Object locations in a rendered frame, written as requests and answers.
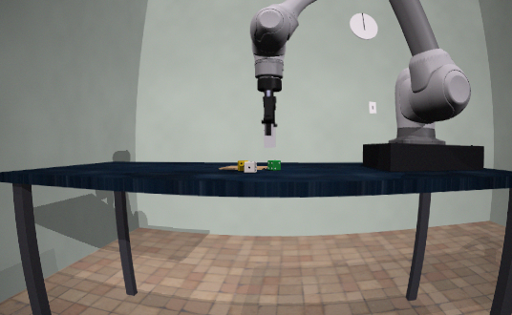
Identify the yellow die with black pips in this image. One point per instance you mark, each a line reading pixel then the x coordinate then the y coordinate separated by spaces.
pixel 241 165

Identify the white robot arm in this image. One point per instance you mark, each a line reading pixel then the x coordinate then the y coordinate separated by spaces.
pixel 430 91

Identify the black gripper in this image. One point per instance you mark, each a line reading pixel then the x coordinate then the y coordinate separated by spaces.
pixel 265 85

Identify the green die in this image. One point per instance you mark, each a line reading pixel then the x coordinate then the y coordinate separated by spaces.
pixel 274 165

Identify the white die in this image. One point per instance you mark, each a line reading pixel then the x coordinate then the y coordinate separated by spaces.
pixel 250 167

